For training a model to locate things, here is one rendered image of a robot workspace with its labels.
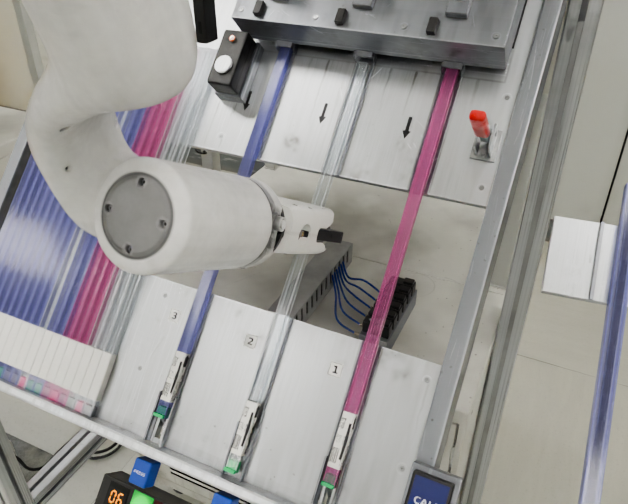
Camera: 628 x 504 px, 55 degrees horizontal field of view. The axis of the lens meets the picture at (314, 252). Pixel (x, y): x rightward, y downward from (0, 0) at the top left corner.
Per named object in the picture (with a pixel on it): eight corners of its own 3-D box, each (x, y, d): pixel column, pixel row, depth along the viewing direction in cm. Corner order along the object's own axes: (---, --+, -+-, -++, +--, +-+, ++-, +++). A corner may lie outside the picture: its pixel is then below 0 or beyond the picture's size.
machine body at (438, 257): (425, 624, 123) (468, 415, 89) (149, 493, 148) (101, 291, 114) (492, 406, 172) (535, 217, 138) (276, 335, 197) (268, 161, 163)
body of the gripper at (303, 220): (299, 193, 54) (341, 201, 64) (204, 172, 57) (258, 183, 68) (282, 275, 54) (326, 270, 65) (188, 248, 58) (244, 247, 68)
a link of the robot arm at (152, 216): (174, 252, 56) (260, 279, 53) (67, 255, 44) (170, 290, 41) (193, 164, 55) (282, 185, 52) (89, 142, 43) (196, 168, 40)
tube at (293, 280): (239, 473, 68) (234, 474, 67) (228, 468, 68) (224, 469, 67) (369, 67, 74) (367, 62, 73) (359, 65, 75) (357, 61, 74)
